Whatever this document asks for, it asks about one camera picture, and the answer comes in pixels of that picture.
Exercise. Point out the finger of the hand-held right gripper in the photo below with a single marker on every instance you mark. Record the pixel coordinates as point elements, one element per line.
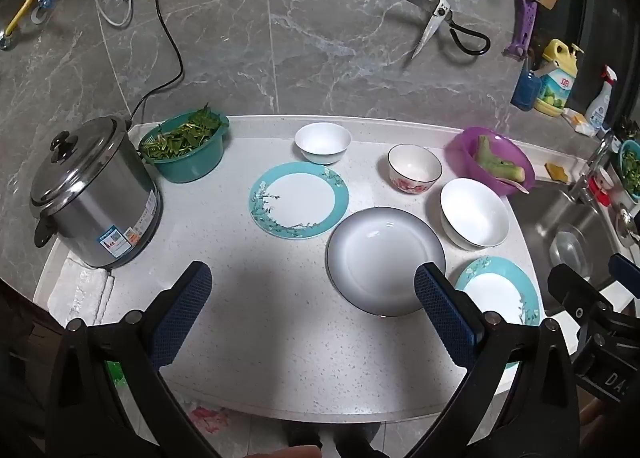
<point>570,288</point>
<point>625,268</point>

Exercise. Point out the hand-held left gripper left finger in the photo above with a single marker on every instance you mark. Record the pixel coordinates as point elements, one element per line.
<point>182,313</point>

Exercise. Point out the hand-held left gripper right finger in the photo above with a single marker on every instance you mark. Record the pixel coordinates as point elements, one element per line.
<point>440,313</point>

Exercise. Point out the small white bowl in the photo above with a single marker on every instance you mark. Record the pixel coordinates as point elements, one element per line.
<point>322,140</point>

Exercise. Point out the steel bowl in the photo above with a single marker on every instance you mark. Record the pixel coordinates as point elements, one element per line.
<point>570,250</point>

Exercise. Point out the teal rim floral plate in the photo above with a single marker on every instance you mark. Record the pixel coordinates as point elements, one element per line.
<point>500,293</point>
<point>300,198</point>

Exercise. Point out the stainless steel sink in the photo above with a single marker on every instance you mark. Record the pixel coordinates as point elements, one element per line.
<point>535,218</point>

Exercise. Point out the grey rim white plate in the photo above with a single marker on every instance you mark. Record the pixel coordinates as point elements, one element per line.
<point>380,258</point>

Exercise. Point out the red white container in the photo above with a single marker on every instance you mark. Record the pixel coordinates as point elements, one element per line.
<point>600,185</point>

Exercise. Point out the large white bowl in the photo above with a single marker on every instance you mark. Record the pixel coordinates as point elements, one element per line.
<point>472,213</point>

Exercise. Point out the white towel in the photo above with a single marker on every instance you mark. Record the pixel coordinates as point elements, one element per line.
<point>80,288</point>

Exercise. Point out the metal faucet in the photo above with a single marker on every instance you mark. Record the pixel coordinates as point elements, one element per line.
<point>592,162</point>

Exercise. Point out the yellow sponge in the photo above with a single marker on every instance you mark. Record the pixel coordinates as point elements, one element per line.
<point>556,171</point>

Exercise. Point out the stainless steel rice cooker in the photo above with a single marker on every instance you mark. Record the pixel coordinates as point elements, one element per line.
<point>95,198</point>

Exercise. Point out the green plastic basin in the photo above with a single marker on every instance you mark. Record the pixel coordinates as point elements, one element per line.
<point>190,165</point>

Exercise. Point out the floral white bowl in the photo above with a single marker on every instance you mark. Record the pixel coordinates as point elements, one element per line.
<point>415,165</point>

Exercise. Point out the yellow white soap bar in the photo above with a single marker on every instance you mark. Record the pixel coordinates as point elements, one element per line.
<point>577,121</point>

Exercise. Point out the peeled green lettuce stem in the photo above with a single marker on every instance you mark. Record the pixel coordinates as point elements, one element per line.
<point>487,157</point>

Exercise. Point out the white spray bottle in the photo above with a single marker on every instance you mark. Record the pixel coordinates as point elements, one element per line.
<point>597,110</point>

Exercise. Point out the purple plastic basin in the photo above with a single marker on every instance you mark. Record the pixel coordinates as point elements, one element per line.
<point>465,152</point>

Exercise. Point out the leafy green vegetables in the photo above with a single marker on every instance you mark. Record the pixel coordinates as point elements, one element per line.
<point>185,135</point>

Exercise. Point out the yellow detergent bottle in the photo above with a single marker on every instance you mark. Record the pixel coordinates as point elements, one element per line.
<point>555,87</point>

